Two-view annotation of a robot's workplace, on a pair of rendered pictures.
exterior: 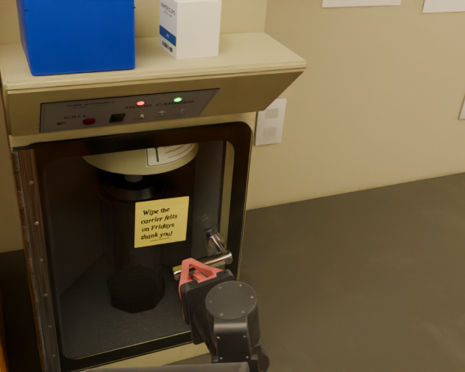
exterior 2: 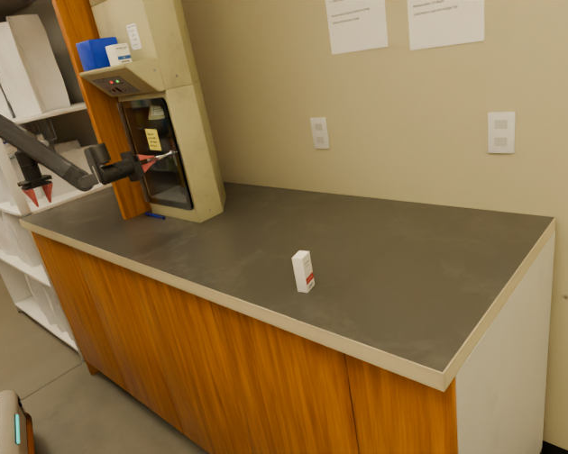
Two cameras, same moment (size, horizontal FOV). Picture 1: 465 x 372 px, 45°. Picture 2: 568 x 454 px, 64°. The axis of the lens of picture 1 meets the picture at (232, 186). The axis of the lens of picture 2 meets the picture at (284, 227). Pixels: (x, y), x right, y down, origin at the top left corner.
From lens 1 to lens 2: 1.67 m
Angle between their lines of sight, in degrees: 63
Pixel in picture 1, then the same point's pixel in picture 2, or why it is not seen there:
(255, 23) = (153, 54)
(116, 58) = (93, 65)
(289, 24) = (316, 68)
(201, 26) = (112, 54)
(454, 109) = (480, 141)
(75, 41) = (86, 60)
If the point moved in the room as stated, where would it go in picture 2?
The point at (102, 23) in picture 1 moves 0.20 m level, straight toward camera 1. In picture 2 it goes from (87, 54) to (22, 65)
